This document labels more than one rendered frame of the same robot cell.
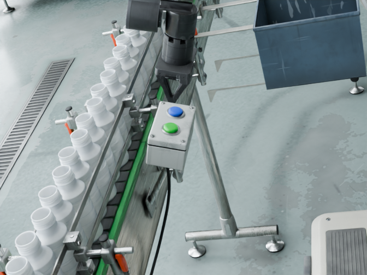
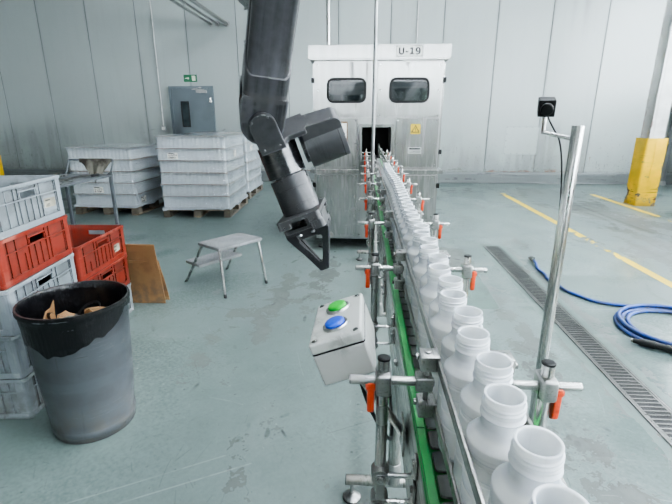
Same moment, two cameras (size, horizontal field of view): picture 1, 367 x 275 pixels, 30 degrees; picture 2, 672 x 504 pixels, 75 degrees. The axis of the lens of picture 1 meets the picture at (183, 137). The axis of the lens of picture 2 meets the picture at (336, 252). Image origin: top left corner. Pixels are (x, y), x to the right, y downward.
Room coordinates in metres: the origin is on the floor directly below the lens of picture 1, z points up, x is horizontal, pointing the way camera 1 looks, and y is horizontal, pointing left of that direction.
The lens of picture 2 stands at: (1.81, -0.15, 1.40)
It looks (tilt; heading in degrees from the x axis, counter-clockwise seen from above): 17 degrees down; 165
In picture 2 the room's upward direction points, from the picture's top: straight up
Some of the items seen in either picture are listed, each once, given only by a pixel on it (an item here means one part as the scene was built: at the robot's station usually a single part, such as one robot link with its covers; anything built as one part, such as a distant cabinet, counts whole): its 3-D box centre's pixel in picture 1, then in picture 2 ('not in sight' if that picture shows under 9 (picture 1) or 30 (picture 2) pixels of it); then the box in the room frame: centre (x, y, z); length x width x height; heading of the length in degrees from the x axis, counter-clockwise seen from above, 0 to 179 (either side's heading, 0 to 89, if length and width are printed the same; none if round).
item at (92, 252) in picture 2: not in sight; (74, 251); (-1.36, -1.12, 0.55); 0.61 x 0.41 x 0.22; 165
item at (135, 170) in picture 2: not in sight; (124, 176); (-6.00, -1.62, 0.50); 1.23 x 1.05 x 1.00; 160
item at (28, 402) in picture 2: not in sight; (25, 366); (-0.66, -1.24, 0.11); 0.61 x 0.41 x 0.22; 167
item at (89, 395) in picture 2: not in sight; (85, 361); (-0.24, -0.81, 0.32); 0.45 x 0.45 x 0.64
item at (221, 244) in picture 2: not in sight; (224, 260); (-2.01, -0.15, 0.21); 0.61 x 0.47 x 0.41; 35
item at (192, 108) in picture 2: not in sight; (194, 134); (-9.09, -0.61, 1.05); 1.00 x 0.10 x 2.10; 72
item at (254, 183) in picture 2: not in sight; (229, 163); (-7.01, 0.07, 0.59); 1.25 x 1.03 x 1.17; 163
